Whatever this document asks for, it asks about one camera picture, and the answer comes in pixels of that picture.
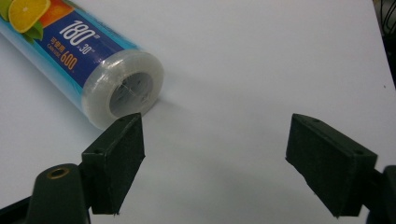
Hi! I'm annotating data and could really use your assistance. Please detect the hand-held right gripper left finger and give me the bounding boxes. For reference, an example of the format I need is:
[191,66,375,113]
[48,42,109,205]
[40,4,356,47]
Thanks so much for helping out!
[80,112,147,216]

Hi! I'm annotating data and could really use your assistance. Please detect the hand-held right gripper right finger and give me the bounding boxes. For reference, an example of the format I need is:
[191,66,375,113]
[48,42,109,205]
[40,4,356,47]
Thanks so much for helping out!
[285,113,379,218]

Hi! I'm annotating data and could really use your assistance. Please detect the cling film roll blue label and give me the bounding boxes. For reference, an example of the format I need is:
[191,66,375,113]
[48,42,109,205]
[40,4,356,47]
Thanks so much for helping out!
[0,0,165,131]

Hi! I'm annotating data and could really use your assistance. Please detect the black cables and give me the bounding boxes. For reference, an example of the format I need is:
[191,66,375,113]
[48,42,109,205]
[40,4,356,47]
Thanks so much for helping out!
[373,0,396,91]

